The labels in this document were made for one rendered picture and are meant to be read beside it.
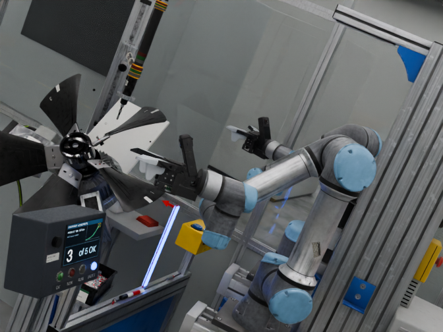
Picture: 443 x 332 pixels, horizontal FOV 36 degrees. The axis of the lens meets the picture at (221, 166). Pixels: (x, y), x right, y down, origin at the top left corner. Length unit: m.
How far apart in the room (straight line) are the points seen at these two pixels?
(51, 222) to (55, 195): 0.83
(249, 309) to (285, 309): 0.19
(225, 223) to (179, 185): 0.16
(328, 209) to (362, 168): 0.14
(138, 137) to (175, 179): 1.13
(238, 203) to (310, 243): 0.24
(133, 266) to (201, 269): 0.36
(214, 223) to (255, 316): 0.38
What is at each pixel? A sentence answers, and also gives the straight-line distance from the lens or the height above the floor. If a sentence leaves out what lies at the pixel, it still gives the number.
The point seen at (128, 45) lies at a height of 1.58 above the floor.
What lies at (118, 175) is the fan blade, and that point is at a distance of 2.53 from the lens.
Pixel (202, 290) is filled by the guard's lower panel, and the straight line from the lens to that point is 3.23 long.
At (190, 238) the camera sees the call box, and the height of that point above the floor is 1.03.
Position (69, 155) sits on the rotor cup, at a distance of 2.55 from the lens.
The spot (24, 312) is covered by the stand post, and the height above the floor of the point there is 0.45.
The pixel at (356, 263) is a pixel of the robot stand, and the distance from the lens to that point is 2.23.
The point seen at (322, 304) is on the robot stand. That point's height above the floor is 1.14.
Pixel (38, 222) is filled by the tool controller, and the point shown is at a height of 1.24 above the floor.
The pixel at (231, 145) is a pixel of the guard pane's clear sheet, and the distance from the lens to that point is 3.11.
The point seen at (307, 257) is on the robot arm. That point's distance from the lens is 1.92.
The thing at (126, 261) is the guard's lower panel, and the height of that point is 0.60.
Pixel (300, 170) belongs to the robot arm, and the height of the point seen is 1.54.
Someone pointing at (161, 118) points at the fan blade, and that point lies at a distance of 2.61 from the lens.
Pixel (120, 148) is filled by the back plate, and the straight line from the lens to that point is 2.87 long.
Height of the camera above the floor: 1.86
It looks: 12 degrees down
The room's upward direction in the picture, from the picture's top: 23 degrees clockwise
